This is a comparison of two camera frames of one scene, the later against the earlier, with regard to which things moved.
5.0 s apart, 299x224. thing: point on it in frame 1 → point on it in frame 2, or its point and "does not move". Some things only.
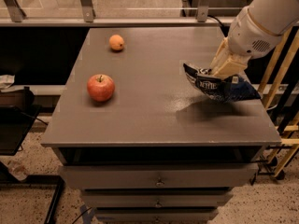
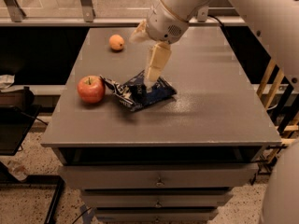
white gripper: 252,36 → 163,24
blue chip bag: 234,88 → 136,91
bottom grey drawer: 155,216 does not move
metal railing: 11,14 does not move
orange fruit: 116,42 does not move
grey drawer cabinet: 141,141 does not move
